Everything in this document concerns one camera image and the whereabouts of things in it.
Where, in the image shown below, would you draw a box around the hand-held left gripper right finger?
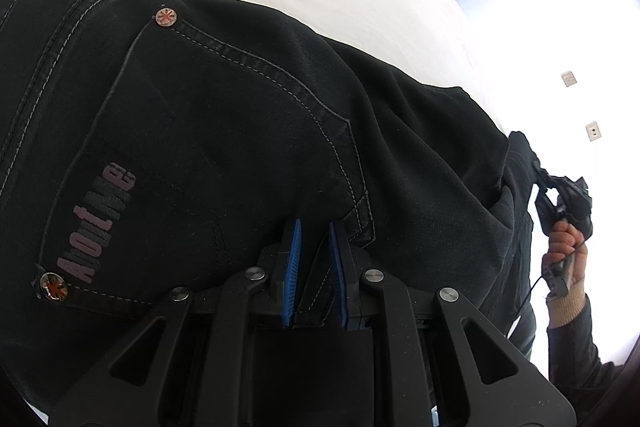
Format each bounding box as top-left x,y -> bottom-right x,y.
327,221 -> 576,427

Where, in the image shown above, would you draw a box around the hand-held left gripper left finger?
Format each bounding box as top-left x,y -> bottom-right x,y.
47,218 -> 306,427

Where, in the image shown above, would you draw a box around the black pants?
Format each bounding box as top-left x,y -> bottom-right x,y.
0,0 -> 551,418

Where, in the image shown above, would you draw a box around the person's right hand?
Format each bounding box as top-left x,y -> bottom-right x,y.
542,219 -> 589,289

